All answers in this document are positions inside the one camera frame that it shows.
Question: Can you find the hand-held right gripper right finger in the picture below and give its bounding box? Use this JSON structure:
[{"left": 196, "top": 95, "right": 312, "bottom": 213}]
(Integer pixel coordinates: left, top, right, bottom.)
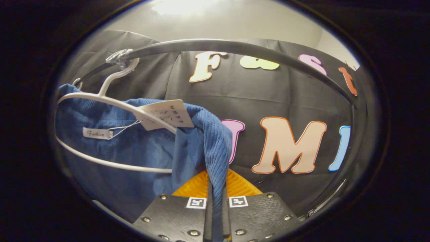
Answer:
[{"left": 222, "top": 168, "right": 303, "bottom": 242}]

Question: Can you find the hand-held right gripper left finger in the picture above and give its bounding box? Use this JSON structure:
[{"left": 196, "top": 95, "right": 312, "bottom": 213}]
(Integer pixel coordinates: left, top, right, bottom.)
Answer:
[{"left": 132, "top": 169, "right": 214, "bottom": 242}]

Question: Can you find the blue corduroy jacket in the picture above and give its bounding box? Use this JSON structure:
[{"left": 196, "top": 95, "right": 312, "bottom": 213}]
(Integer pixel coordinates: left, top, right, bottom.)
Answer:
[{"left": 55, "top": 83, "right": 233, "bottom": 241}]

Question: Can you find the white hanger with taped hook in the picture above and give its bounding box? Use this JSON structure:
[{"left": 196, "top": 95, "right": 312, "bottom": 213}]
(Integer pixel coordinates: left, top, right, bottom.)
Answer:
[{"left": 55, "top": 49, "right": 177, "bottom": 174}]

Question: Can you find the white paper hang tag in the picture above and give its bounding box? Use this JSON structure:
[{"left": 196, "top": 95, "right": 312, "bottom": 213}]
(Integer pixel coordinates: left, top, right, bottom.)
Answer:
[{"left": 137, "top": 99, "right": 195, "bottom": 131}]

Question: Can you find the black backdrop cloth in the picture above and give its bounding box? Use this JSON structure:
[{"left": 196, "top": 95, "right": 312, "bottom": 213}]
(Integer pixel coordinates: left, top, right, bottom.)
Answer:
[{"left": 62, "top": 30, "right": 373, "bottom": 215}]

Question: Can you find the black clothes rail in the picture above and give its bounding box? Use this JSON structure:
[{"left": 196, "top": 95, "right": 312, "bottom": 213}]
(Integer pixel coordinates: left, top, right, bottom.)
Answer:
[{"left": 76, "top": 39, "right": 358, "bottom": 215}]

